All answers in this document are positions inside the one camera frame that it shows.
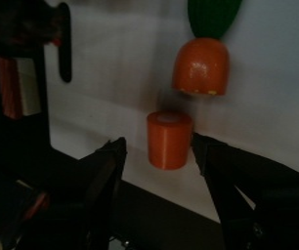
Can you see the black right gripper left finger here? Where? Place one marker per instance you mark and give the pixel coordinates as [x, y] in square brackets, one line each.
[99, 182]

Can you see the red and white block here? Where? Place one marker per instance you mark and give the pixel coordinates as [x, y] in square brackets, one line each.
[19, 88]

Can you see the white board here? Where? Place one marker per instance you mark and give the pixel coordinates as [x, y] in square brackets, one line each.
[120, 81]

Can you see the orange toy carrot cylinder piece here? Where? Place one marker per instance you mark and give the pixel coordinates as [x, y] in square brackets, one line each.
[168, 143]

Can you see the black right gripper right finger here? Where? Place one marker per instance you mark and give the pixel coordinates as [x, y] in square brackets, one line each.
[260, 195]

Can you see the black stand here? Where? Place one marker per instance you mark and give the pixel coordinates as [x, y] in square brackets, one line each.
[12, 140]

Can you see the orange toy carrot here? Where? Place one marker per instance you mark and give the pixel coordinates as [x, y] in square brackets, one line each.
[202, 65]

